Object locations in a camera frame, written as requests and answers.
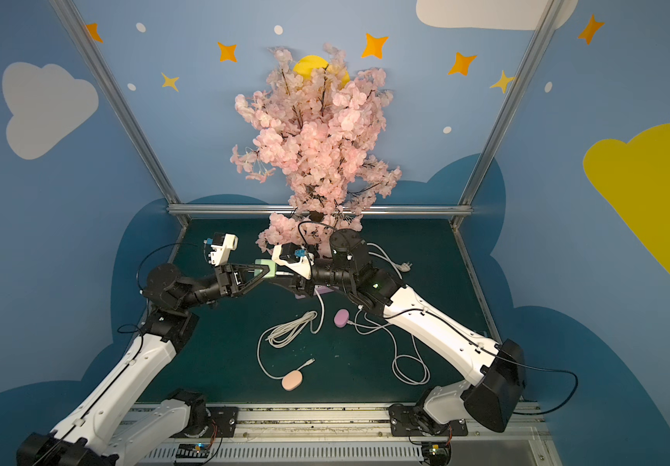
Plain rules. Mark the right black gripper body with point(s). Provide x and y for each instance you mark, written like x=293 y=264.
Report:
x=304 y=280

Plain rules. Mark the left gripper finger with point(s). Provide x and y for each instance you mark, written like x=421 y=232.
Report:
x=247 y=268
x=249 y=279

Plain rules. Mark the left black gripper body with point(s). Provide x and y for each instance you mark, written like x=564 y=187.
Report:
x=229 y=280

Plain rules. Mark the green USB charger adapter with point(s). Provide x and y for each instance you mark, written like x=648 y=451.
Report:
x=267 y=268

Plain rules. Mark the purple power strip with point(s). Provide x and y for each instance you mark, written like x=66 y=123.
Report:
x=318 y=289

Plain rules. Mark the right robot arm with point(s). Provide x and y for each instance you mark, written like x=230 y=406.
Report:
x=493 y=376

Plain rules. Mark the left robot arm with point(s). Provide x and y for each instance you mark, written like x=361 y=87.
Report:
x=88 y=435

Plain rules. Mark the pink artificial blossom tree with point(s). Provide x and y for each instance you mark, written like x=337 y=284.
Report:
x=319 y=131

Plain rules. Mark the green circuit board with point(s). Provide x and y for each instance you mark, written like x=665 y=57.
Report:
x=193 y=453

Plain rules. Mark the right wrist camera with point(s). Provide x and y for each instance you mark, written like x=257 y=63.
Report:
x=294 y=258

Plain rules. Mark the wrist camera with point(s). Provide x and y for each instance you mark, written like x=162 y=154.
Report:
x=294 y=258
x=218 y=248

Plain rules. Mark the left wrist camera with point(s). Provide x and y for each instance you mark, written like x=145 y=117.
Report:
x=218 y=248

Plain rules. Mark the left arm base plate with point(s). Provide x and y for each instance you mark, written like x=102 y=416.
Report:
x=218 y=420

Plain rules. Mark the aluminium front rail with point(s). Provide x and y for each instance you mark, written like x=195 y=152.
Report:
x=355 y=433

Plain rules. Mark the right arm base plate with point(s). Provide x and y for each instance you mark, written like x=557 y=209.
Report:
x=412 y=421

